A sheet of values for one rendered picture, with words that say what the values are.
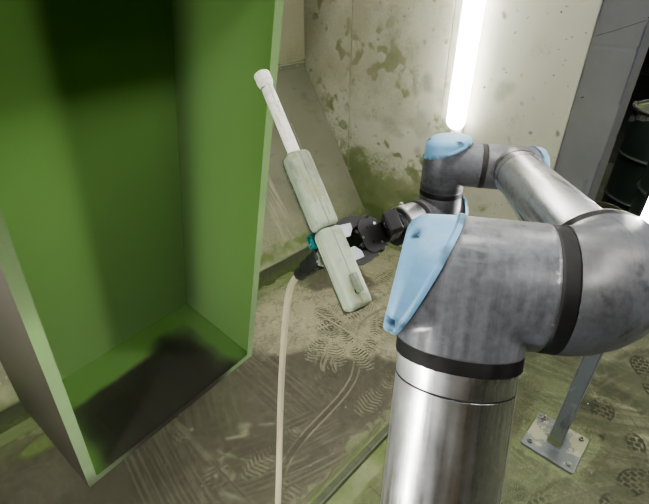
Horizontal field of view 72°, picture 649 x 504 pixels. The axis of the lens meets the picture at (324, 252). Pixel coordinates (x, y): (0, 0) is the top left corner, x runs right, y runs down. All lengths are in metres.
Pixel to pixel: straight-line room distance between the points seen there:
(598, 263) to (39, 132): 1.08
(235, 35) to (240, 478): 1.46
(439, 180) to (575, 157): 1.52
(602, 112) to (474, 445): 2.04
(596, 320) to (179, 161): 1.22
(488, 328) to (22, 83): 1.00
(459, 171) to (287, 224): 1.89
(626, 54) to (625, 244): 1.90
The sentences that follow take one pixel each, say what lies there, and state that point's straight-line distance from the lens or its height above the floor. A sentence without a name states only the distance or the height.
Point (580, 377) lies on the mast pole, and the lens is 1.89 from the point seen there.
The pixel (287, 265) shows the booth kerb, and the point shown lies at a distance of 2.71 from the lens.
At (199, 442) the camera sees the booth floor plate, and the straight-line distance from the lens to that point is 1.98.
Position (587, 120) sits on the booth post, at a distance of 2.37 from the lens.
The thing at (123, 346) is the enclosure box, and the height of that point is 0.53.
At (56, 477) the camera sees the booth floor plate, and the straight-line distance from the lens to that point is 2.08.
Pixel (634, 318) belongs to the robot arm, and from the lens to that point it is 0.43.
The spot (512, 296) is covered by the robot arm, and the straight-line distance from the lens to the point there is 0.39.
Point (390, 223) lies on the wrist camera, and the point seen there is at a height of 1.23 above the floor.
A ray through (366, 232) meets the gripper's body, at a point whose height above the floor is 1.18.
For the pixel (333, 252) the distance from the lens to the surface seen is 0.78.
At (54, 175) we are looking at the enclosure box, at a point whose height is 1.21.
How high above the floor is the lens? 1.61
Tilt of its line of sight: 32 degrees down
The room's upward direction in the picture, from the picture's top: straight up
